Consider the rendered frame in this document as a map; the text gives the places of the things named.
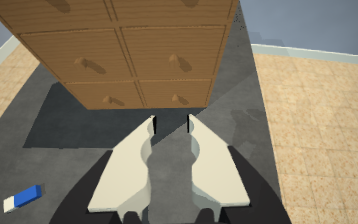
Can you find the blue and white eraser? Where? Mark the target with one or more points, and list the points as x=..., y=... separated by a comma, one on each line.
x=22, y=198

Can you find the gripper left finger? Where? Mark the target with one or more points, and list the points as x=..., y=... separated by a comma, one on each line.
x=117, y=183

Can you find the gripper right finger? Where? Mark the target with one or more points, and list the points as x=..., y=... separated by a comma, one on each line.
x=223, y=180

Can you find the brown wooden chest of drawers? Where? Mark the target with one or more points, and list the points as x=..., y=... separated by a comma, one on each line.
x=118, y=26

